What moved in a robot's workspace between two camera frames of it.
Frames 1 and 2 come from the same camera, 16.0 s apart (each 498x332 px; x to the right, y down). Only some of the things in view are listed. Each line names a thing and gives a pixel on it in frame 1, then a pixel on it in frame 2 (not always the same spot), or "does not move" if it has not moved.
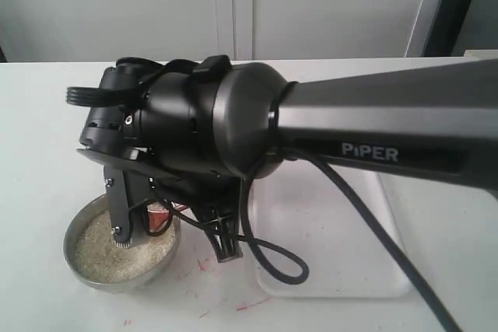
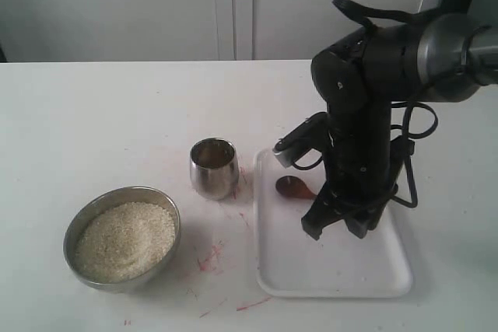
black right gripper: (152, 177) to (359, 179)
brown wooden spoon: (158, 213) to (294, 186)
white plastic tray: (299, 206) does not move
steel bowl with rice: (94, 259) does not move
